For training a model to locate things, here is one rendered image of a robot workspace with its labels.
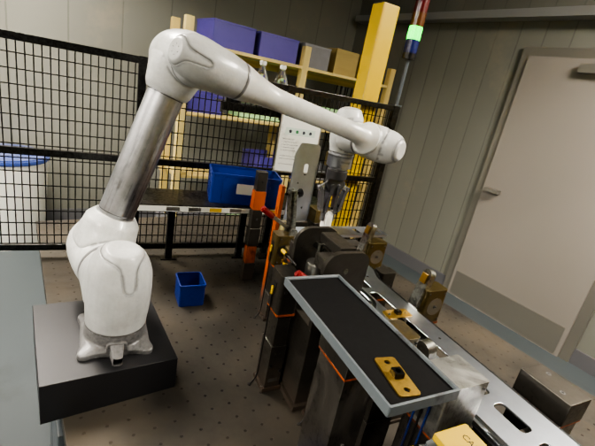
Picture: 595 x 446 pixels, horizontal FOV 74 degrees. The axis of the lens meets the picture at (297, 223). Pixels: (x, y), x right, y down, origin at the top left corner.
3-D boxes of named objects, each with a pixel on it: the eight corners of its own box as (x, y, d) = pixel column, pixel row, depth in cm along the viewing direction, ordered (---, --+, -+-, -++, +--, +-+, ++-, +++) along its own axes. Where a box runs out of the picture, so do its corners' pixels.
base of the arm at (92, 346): (75, 373, 94) (76, 355, 92) (77, 317, 112) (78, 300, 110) (155, 364, 103) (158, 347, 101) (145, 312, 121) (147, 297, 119)
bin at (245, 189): (278, 208, 174) (282, 180, 170) (208, 202, 165) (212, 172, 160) (270, 197, 189) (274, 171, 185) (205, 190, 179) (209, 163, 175)
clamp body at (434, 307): (424, 378, 135) (456, 289, 123) (397, 384, 129) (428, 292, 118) (412, 365, 140) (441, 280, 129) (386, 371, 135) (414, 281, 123)
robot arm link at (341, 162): (359, 156, 137) (355, 173, 139) (345, 150, 144) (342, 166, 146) (336, 154, 133) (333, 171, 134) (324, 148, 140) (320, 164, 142)
